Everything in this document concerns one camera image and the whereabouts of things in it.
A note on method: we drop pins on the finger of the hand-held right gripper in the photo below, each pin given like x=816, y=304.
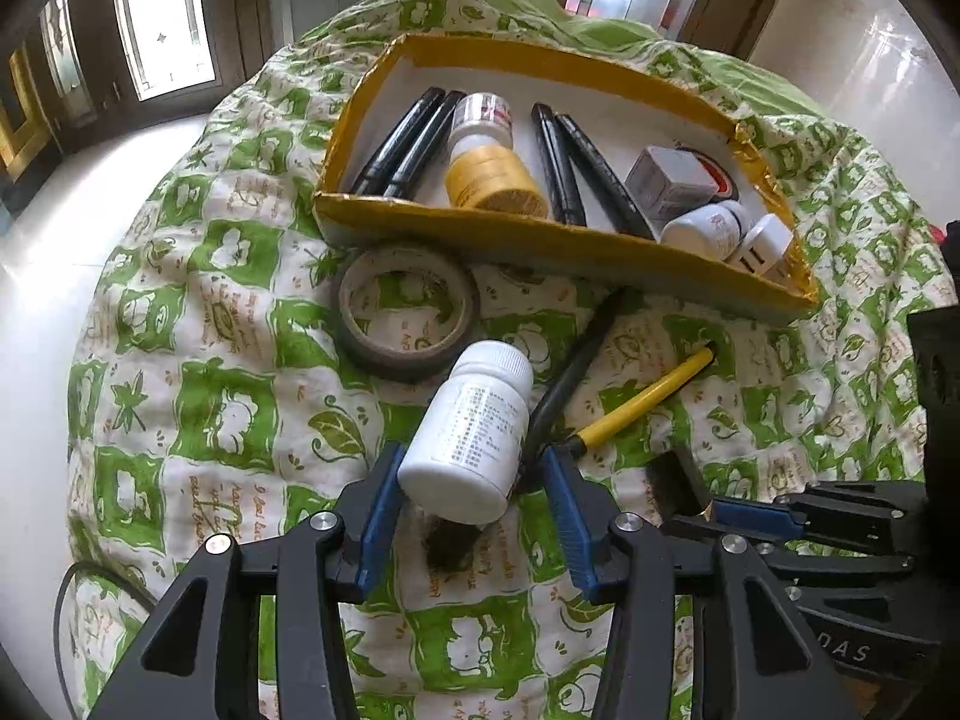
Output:
x=840, y=562
x=750, y=516

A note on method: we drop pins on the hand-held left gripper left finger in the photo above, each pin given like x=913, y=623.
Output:
x=379, y=521

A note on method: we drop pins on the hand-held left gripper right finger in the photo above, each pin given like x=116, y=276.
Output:
x=570, y=532

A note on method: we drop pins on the plain white bottle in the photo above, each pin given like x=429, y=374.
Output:
x=469, y=435

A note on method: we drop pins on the white charger adapter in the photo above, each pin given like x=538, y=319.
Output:
x=761, y=244

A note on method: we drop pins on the black tape roll red core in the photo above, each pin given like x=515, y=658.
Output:
x=724, y=180

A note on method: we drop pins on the small grey printed box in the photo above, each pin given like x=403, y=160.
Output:
x=667, y=180

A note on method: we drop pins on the yellow round jar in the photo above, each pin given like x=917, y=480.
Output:
x=495, y=184

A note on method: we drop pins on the black marker with tan ends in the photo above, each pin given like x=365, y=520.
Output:
x=559, y=165

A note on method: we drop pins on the white bottle with red label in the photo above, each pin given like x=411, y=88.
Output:
x=484, y=124

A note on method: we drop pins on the yellow-taped cardboard box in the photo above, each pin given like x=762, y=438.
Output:
x=600, y=112

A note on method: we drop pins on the yellow pen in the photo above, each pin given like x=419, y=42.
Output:
x=645, y=401

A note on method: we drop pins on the black pen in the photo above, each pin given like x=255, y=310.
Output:
x=577, y=367

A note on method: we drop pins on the green printed blanket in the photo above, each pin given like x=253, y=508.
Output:
x=225, y=405

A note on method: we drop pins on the clear tape roll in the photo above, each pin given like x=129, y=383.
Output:
x=352, y=330

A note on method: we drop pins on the red cloth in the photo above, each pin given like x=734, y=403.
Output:
x=937, y=231

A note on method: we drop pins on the gold framed door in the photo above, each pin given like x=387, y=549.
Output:
x=26, y=120

